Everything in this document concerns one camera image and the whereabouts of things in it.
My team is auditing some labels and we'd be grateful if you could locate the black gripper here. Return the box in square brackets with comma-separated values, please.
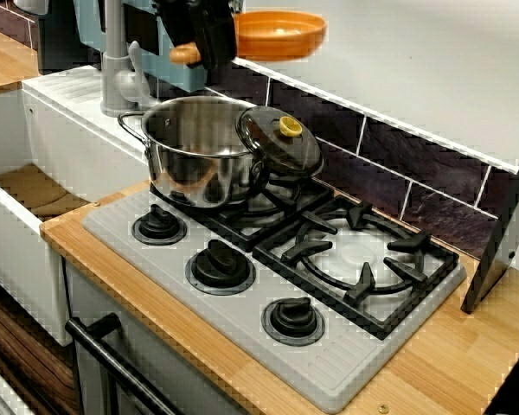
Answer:
[155, 0, 237, 71]

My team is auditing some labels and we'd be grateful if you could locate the orange plastic frying pan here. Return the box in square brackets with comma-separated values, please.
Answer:
[169, 10, 329, 66]

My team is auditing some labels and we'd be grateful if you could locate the glass lid yellow knob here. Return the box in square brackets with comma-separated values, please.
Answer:
[234, 103, 324, 177]

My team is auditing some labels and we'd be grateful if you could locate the grey toy faucet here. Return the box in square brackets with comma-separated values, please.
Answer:
[99, 0, 151, 118]

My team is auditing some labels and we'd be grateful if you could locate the stainless steel pot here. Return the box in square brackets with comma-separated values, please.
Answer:
[117, 95, 278, 209]

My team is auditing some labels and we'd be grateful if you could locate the white sink basin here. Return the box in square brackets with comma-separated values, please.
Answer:
[0, 64, 155, 347]

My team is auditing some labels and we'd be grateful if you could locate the black burner grate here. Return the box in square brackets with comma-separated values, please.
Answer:
[185, 170, 335, 254]
[253, 196, 461, 342]

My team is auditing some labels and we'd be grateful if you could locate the black stove knob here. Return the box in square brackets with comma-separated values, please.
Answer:
[260, 297, 325, 348]
[185, 238, 257, 296]
[131, 203, 188, 246]

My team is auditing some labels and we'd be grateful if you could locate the white rounded object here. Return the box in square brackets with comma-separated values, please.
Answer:
[15, 0, 48, 14]

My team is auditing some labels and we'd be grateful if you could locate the dark tiled backsplash panel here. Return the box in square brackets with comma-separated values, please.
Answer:
[0, 3, 519, 263]

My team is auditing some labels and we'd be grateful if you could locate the brown cardboard piece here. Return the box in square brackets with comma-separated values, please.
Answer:
[0, 163, 90, 217]

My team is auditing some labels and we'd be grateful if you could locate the white oven door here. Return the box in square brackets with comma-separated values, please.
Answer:
[64, 259, 252, 415]

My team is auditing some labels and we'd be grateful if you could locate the grey stove top panel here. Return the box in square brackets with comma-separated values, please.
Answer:
[80, 181, 468, 415]

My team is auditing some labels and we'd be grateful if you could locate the black kitchen side panel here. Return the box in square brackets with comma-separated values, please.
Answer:
[460, 129, 519, 315]

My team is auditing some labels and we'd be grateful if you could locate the black oven door handle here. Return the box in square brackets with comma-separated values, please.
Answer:
[64, 313, 178, 415]

